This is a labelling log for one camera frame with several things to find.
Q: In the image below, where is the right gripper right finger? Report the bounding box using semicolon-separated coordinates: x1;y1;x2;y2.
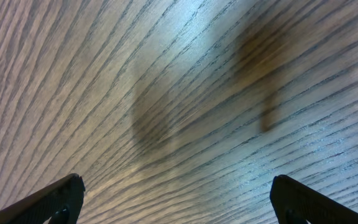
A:
270;175;358;224

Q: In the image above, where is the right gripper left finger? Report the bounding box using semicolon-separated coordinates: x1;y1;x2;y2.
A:
0;173;85;224

